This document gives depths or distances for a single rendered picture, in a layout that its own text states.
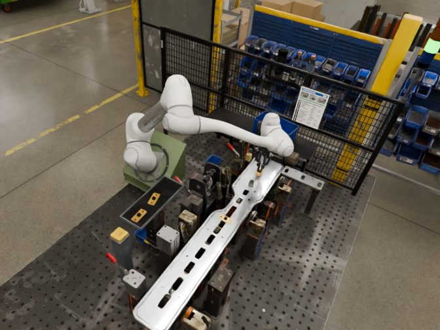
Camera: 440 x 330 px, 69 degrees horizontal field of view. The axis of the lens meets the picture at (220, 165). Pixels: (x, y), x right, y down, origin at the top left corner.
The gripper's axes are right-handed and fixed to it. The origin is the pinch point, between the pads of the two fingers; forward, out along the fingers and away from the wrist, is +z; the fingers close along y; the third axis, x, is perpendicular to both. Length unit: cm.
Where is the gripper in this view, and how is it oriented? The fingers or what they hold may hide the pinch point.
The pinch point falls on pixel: (260, 167)
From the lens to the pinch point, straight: 215.8
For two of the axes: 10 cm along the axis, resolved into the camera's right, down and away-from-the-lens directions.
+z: -0.9, 7.4, 6.6
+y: 8.6, 3.9, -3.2
